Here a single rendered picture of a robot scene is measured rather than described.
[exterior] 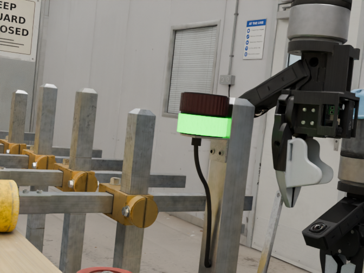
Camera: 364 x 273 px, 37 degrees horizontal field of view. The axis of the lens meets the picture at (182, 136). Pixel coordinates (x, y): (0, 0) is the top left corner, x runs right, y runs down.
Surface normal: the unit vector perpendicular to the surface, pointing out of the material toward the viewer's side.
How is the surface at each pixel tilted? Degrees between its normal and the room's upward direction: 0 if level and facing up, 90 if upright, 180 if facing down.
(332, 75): 90
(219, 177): 90
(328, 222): 31
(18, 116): 90
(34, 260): 0
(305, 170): 93
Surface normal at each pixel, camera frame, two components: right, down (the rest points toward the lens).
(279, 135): -0.61, -0.03
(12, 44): 0.52, 0.10
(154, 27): -0.83, -0.06
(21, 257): 0.11, -0.99
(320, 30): -0.16, 0.03
